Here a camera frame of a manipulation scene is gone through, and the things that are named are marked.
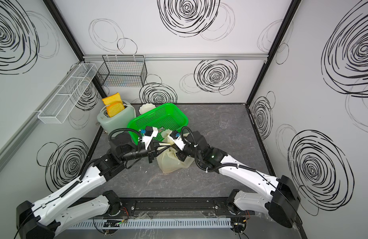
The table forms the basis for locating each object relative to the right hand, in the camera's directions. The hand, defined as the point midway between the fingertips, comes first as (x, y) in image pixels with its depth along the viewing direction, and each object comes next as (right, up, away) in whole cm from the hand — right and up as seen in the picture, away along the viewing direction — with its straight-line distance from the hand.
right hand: (173, 144), depth 72 cm
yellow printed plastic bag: (-2, -7, -3) cm, 8 cm away
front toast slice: (-37, +19, +18) cm, 46 cm away
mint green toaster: (-36, +11, +21) cm, 43 cm away
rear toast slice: (-41, +25, +21) cm, 53 cm away
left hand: (-1, +1, -9) cm, 9 cm away
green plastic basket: (-9, +14, +40) cm, 43 cm away
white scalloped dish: (-25, +21, +44) cm, 54 cm away
